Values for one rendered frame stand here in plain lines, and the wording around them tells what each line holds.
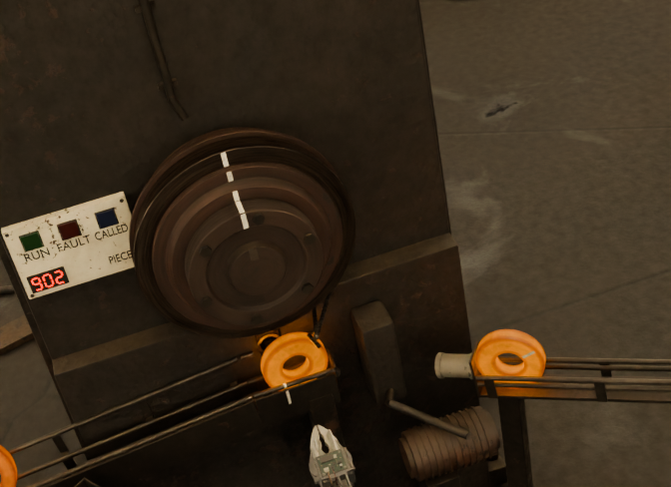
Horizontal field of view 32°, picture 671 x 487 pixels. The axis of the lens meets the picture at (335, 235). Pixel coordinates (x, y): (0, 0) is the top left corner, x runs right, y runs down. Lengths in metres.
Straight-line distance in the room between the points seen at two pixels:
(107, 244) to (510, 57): 3.07
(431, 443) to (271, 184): 0.78
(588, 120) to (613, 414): 1.61
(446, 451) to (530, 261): 1.42
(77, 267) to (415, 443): 0.87
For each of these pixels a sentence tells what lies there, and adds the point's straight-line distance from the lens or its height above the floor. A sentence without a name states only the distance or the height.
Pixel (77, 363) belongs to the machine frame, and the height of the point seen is 0.87.
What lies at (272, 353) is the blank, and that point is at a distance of 2.64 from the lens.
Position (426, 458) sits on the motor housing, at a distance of 2.74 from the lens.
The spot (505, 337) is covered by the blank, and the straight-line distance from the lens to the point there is 2.59.
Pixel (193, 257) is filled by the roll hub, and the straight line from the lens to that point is 2.31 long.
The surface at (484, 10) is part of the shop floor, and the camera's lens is 5.71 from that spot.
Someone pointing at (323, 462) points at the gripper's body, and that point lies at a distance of 2.39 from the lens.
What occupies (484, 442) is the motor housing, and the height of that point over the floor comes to 0.49.
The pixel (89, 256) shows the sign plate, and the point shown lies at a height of 1.12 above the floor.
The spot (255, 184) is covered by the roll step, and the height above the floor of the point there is 1.28.
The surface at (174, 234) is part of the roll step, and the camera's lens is 2.34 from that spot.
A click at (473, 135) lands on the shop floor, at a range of 4.75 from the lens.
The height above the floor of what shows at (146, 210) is 1.27.
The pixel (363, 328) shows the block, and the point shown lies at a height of 0.80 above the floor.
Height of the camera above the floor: 2.52
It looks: 36 degrees down
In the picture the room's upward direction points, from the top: 12 degrees counter-clockwise
